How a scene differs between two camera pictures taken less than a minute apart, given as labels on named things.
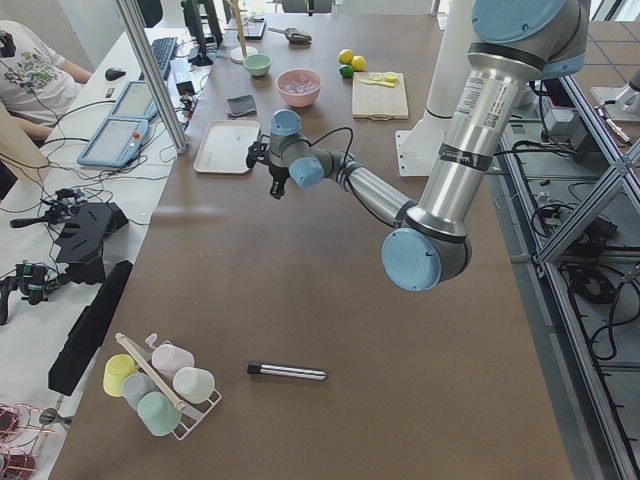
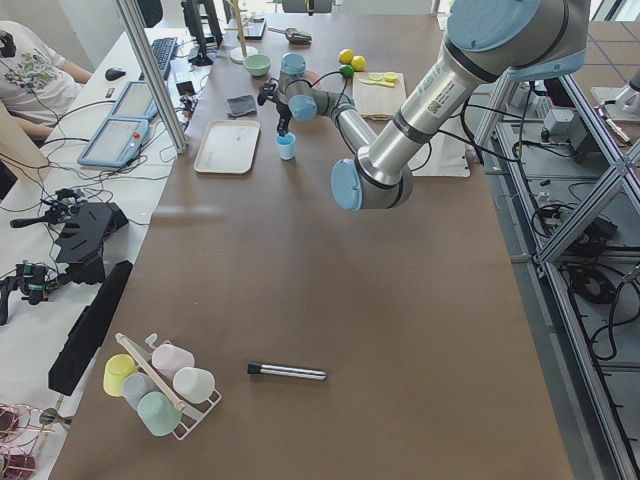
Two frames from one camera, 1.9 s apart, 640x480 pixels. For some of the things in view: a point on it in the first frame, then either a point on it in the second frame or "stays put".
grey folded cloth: x=243 y=105 stays put
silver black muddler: x=287 y=371 stays put
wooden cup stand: x=238 y=54 stays put
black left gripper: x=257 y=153 → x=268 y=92
